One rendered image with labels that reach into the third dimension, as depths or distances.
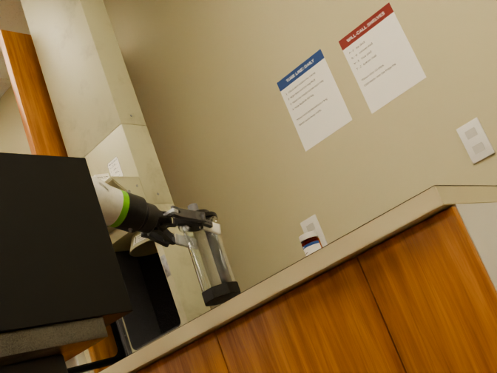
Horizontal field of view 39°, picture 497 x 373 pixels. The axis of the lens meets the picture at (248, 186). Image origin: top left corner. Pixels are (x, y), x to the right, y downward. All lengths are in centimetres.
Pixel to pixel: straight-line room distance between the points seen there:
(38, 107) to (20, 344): 163
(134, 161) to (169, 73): 64
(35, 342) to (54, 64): 164
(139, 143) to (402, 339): 128
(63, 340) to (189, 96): 165
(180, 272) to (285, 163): 54
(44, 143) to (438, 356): 174
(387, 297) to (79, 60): 157
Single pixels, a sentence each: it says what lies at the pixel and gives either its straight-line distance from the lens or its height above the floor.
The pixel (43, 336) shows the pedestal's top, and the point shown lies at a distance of 127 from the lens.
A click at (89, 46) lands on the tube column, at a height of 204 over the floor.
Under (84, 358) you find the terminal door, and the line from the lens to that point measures 234.
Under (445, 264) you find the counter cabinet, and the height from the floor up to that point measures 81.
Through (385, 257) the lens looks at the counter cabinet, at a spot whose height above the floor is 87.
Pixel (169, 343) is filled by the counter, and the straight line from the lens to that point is 180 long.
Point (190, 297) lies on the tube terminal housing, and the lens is 223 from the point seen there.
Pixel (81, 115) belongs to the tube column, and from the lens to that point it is 258.
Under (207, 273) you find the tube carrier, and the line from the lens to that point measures 180.
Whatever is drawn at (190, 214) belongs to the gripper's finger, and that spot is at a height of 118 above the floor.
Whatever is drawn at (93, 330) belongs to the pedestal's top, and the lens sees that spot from 133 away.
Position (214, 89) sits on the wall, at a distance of 269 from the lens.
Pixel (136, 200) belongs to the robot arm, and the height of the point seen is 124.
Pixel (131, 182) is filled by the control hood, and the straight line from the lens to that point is 228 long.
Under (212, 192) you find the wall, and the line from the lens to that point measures 267.
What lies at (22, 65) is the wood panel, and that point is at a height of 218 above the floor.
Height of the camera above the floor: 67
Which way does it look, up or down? 18 degrees up
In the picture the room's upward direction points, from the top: 21 degrees counter-clockwise
